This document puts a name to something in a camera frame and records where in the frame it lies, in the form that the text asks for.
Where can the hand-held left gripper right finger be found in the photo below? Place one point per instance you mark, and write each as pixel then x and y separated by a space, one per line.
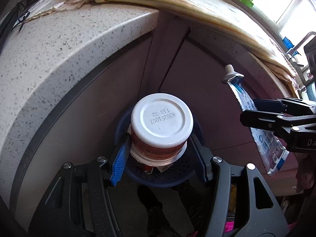
pixel 198 154

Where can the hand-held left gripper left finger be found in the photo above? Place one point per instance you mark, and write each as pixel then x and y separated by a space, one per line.
pixel 121 163

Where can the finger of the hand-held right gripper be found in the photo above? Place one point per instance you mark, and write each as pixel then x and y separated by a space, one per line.
pixel 266 121
pixel 269 105

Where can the dark blue waste bin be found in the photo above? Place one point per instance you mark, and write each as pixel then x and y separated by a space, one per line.
pixel 184 175

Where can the toothpaste tube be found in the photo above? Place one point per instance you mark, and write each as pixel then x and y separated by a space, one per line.
pixel 269 150

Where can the jar with white lid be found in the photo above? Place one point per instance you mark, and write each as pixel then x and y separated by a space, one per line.
pixel 160 118

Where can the person's right hand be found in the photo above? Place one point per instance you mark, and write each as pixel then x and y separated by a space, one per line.
pixel 305 172

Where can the cabinet door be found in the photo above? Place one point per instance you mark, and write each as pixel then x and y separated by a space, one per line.
pixel 212 79
pixel 86 118

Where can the metal faucet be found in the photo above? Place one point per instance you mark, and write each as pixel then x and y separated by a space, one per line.
pixel 296 50

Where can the blue plastic object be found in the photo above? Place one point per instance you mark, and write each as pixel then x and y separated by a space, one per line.
pixel 287 43

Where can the striped towel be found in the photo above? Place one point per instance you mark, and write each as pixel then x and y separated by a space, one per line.
pixel 197 2

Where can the white cloth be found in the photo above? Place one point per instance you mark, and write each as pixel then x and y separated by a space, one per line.
pixel 49 2

